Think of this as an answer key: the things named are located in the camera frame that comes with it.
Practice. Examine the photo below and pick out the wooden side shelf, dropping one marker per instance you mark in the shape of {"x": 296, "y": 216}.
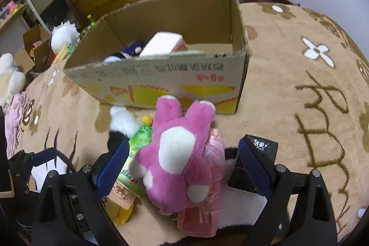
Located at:
{"x": 11, "y": 12}

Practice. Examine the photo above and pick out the pink plastic-wrapped toy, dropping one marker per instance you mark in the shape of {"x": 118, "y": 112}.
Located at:
{"x": 214, "y": 153}

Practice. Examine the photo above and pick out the white and pink block plush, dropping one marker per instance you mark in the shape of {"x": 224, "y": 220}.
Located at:
{"x": 161, "y": 42}

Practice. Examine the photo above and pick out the green snack packet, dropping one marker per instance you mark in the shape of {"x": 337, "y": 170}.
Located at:
{"x": 141, "y": 133}

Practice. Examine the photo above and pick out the black and white plush toy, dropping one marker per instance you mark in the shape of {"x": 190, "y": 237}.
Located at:
{"x": 122, "y": 119}

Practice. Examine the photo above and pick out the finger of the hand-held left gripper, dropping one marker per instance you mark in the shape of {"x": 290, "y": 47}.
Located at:
{"x": 43, "y": 155}

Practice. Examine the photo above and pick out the pink and white plush toy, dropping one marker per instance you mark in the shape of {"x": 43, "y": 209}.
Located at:
{"x": 175, "y": 153}

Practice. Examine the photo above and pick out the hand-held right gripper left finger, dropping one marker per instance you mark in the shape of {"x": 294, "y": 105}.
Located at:
{"x": 113, "y": 165}

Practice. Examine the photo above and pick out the printed cardboard box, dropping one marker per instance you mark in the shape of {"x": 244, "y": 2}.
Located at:
{"x": 184, "y": 81}

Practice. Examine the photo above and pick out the pink cloth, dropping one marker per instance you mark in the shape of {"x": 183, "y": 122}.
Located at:
{"x": 14, "y": 119}

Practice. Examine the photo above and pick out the white stick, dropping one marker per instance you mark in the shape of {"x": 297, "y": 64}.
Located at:
{"x": 30, "y": 2}

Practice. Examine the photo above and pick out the small brown cardboard box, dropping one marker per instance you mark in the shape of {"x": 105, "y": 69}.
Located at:
{"x": 37, "y": 41}

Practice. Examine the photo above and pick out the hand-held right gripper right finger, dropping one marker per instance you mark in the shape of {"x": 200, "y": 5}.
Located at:
{"x": 253, "y": 168}

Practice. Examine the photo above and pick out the white and tan plush toy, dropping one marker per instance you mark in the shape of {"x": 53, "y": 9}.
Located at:
{"x": 10, "y": 76}

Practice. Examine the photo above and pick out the dark purple plush toy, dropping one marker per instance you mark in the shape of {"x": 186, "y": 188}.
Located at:
{"x": 129, "y": 50}

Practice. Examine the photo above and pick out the green and yellow toy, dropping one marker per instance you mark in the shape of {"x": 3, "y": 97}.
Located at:
{"x": 67, "y": 50}

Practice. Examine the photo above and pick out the white fluffy plush toy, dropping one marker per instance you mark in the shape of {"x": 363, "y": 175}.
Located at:
{"x": 65, "y": 34}

